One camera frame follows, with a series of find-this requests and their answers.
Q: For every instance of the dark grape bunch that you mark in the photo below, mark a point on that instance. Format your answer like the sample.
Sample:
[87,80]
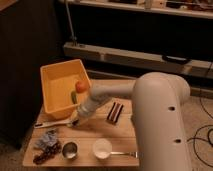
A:
[47,154]

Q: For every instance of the silver fork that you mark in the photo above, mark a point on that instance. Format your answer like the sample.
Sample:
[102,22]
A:
[132,154]

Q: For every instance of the yellow plastic tray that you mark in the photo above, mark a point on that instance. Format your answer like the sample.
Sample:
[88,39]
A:
[58,81]

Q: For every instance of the grey ribbed gripper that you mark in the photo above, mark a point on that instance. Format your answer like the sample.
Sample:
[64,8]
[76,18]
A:
[86,109]

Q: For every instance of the grey shelf rail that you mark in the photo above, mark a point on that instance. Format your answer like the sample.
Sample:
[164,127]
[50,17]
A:
[134,59]

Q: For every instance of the small metal cup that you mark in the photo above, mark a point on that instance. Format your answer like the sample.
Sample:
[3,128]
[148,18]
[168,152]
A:
[69,150]

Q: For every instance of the green pepper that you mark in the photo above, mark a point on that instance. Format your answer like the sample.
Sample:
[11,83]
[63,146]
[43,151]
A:
[74,97]

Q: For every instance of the orange fruit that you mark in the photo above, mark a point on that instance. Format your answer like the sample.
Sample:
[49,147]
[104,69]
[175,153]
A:
[81,86]

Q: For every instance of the white bowl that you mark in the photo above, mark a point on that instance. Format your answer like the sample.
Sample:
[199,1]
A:
[102,148]

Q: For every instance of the brown striped sponge block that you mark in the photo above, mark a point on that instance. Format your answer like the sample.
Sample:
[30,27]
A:
[114,113]

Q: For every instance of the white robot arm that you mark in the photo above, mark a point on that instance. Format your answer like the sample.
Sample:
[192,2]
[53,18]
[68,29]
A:
[156,100]

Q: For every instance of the blue grey cloth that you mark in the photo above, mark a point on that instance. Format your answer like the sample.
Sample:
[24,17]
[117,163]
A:
[48,139]

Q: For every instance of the wooden table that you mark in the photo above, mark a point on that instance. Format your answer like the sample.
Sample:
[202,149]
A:
[120,135]

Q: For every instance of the metal pole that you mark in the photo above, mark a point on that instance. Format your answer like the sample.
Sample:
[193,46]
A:
[73,37]

